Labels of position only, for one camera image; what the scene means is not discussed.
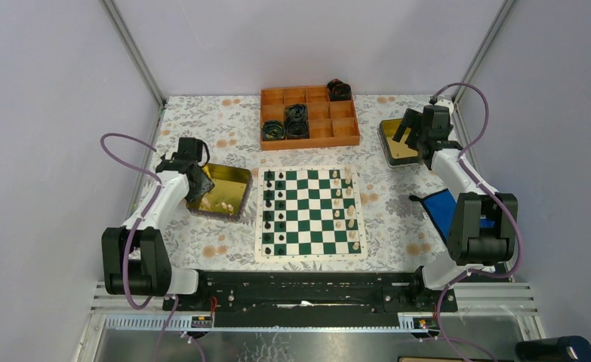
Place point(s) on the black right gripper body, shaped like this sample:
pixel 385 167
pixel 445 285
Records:
pixel 411 119

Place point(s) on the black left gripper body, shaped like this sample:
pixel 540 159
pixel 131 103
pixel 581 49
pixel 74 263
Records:
pixel 198 189

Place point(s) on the cream queen chess piece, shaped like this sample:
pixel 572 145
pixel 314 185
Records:
pixel 207 202

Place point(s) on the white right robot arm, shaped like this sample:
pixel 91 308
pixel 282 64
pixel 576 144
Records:
pixel 482 231

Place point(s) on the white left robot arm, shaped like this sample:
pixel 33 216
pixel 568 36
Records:
pixel 135 259

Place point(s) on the green white chess board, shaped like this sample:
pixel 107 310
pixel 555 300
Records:
pixel 295 215

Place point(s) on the right gold tin box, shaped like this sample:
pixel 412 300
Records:
pixel 397 154

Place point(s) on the gold tin box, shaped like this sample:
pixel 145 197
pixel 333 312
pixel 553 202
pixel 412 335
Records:
pixel 232 185
pixel 397 154

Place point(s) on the left gold tin box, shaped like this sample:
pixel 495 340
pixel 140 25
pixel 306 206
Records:
pixel 232 185

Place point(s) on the blue cloth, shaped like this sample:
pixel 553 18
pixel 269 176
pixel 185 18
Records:
pixel 441 207

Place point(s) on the rolled dark tie left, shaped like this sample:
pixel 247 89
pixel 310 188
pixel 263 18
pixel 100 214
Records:
pixel 273 130

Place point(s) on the rolled dark tie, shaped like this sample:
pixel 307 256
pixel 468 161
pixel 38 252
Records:
pixel 273 130
pixel 339 90
pixel 296 122

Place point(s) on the rolled dark tie top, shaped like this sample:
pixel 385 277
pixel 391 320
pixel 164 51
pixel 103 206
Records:
pixel 339 90

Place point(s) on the floral table mat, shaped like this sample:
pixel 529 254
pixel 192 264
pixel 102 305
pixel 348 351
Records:
pixel 399 233

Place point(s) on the rolled dark tie middle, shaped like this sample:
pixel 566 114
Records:
pixel 296 122

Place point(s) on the orange wooden compartment tray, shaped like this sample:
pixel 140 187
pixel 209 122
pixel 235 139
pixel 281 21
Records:
pixel 331 124

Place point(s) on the dark cylinder bottle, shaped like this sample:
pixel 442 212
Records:
pixel 560 349

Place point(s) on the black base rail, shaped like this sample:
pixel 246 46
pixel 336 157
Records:
pixel 306 299

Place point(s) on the aluminium frame rail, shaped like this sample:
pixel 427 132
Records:
pixel 493 299

